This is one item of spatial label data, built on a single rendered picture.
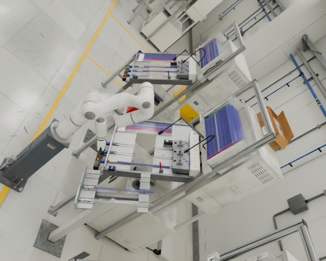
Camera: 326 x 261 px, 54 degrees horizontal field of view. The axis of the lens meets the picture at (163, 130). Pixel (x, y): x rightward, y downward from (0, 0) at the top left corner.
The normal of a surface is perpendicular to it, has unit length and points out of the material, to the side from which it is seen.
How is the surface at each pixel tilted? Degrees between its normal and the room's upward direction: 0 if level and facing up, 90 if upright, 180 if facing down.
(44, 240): 0
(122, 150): 43
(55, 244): 0
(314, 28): 90
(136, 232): 90
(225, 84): 90
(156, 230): 90
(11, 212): 0
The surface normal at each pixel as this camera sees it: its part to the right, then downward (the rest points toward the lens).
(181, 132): 0.07, -0.78
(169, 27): -0.06, 0.61
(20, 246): 0.73, -0.52
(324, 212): -0.68, -0.60
